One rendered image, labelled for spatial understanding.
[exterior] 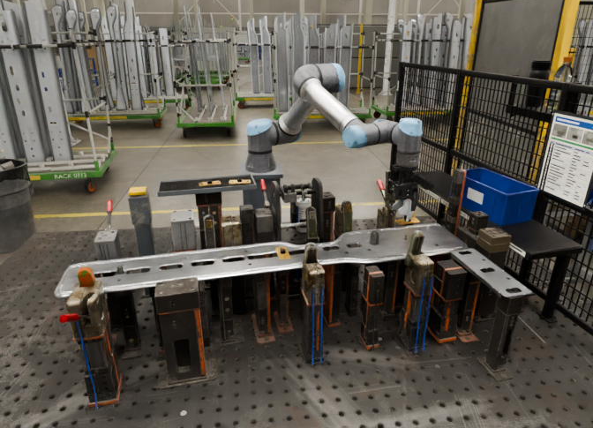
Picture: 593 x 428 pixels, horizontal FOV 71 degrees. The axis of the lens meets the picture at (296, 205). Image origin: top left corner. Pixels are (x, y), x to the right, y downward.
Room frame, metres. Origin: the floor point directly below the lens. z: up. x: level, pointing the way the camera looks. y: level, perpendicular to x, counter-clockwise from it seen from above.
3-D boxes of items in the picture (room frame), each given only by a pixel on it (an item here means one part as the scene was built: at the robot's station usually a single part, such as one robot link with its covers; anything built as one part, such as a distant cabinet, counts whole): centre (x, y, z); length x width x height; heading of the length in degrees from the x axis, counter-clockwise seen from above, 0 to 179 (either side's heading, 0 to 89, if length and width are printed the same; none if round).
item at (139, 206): (1.49, 0.60, 0.92); 0.08 x 0.08 x 0.44; 14
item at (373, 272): (1.18, -0.26, 0.84); 0.11 x 0.08 x 0.29; 14
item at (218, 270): (1.27, 0.06, 1.00); 1.38 x 0.22 x 0.02; 104
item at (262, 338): (1.26, 0.12, 0.84); 0.17 x 0.06 x 0.29; 14
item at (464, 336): (1.24, -0.60, 0.84); 0.11 x 0.06 x 0.29; 14
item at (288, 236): (1.50, 0.00, 0.94); 0.18 x 0.13 x 0.49; 104
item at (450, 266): (1.23, -0.52, 0.84); 0.11 x 0.10 x 0.28; 14
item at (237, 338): (1.23, 0.25, 0.84); 0.13 x 0.11 x 0.29; 14
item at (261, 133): (1.96, 0.17, 1.27); 0.13 x 0.12 x 0.14; 125
